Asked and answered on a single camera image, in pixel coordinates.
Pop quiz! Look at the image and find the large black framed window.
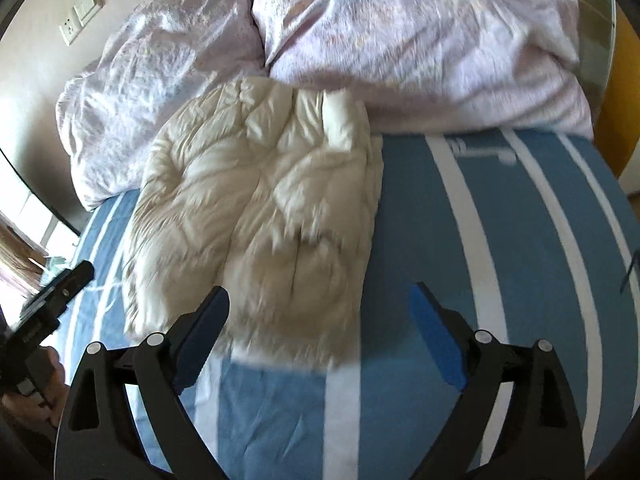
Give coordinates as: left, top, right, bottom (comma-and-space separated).
0, 145, 83, 321

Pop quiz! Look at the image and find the person's left hand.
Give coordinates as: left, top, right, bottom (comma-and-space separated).
0, 347, 68, 432

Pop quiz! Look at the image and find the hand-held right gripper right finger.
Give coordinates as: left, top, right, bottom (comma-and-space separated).
407, 281, 586, 480

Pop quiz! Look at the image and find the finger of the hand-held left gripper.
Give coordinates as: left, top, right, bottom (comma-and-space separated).
22, 260, 96, 318

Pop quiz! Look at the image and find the cream quilted down jacket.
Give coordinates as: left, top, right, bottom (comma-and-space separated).
122, 76, 385, 368

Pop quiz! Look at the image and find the white wall switch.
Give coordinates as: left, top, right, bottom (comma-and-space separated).
72, 0, 104, 25

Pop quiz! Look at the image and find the blue white-striped bed sheet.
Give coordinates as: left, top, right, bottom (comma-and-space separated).
60, 127, 640, 480

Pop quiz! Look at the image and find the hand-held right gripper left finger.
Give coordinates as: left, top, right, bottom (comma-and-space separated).
55, 286, 231, 480

